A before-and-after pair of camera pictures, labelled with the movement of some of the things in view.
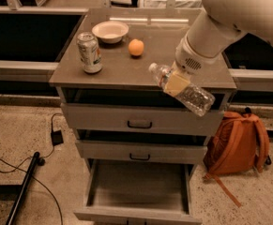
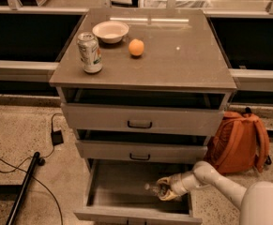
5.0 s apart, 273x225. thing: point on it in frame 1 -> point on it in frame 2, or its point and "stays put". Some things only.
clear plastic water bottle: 194,98 -> 155,189
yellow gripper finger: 175,84 -> 170,196
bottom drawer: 138,191 stays put
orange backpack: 239,144 stays put
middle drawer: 143,146 stays put
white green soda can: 90,52 stays put
